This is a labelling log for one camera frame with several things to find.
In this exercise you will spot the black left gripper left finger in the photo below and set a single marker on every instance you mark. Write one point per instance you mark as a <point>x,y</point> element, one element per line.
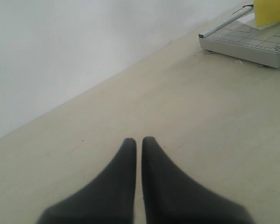
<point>107,199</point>

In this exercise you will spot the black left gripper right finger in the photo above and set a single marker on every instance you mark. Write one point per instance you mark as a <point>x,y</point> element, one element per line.
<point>172,197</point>

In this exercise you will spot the yellow foam cube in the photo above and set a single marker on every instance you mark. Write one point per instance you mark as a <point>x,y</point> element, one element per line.
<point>267,12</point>

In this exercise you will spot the grey paper cutter base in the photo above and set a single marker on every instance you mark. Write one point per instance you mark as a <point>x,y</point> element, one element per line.
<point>238,36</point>

